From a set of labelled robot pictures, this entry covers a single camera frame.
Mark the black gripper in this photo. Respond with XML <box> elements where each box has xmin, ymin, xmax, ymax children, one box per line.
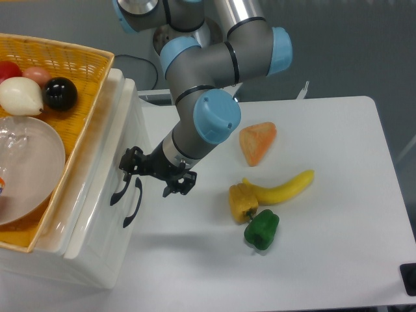
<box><xmin>118</xmin><ymin>142</ymin><xmax>197</xmax><ymax>198</ymax></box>

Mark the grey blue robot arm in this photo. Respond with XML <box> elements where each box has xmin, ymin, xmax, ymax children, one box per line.
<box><xmin>113</xmin><ymin>1</ymin><xmax>293</xmax><ymax>196</ymax></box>

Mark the white drawer cabinet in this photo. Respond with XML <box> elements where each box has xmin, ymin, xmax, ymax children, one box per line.
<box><xmin>1</xmin><ymin>69</ymin><xmax>150</xmax><ymax>289</ymax></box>

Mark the yellow bell pepper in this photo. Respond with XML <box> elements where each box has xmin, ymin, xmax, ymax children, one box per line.
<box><xmin>228</xmin><ymin>183</ymin><xmax>259</xmax><ymax>224</ymax></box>

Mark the green bell pepper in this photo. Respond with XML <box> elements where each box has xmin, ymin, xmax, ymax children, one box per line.
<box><xmin>244</xmin><ymin>209</ymin><xmax>280</xmax><ymax>251</ymax></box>

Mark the yellow woven basket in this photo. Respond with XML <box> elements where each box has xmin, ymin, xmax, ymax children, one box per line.
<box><xmin>1</xmin><ymin>33</ymin><xmax>114</xmax><ymax>253</ymax></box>

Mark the black ball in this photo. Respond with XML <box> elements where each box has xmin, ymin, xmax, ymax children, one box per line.
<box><xmin>42</xmin><ymin>77</ymin><xmax>78</xmax><ymax>111</ymax></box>

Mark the yellow banana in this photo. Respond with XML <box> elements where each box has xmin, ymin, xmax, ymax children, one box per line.
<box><xmin>242</xmin><ymin>170</ymin><xmax>315</xmax><ymax>205</ymax></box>

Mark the clear plastic bag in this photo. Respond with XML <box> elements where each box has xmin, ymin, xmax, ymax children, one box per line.
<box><xmin>1</xmin><ymin>116</ymin><xmax>28</xmax><ymax>196</ymax></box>

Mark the pink round fruit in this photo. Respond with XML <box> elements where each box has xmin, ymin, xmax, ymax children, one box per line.
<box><xmin>22</xmin><ymin>66</ymin><xmax>52</xmax><ymax>88</ymax></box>

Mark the red tomato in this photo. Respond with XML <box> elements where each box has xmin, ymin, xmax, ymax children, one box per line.
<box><xmin>0</xmin><ymin>60</ymin><xmax>22</xmax><ymax>84</ymax></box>

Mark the black table corner object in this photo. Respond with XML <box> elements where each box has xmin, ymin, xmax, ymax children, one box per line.
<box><xmin>399</xmin><ymin>263</ymin><xmax>416</xmax><ymax>296</ymax></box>

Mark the black floor cable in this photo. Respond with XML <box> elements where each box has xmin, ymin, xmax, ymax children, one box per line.
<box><xmin>113</xmin><ymin>53</ymin><xmax>159</xmax><ymax>92</ymax></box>

